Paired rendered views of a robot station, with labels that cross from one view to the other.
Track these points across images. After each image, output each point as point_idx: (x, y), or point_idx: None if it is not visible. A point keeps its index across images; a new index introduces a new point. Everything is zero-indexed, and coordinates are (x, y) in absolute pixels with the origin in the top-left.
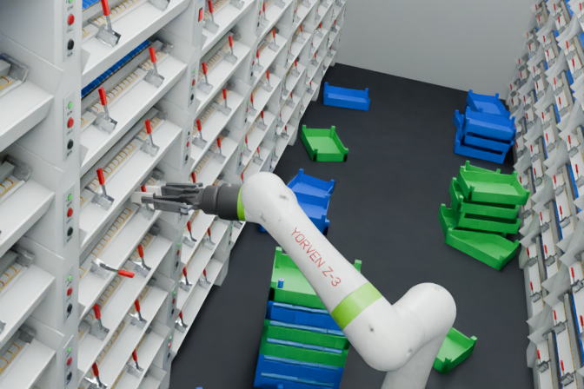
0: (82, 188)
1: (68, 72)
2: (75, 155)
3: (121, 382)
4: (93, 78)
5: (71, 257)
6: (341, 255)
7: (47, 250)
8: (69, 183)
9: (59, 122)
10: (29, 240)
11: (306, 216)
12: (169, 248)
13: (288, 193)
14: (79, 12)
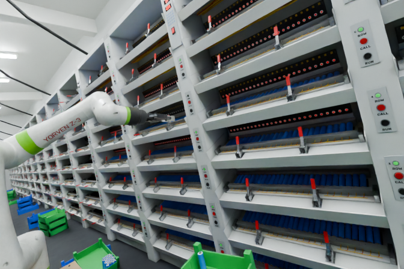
0: (142, 102)
1: (111, 63)
2: (117, 84)
3: (186, 221)
4: (122, 65)
5: None
6: (47, 120)
7: None
8: (117, 92)
9: (111, 75)
10: None
11: (73, 106)
12: (195, 164)
13: (86, 98)
14: (110, 48)
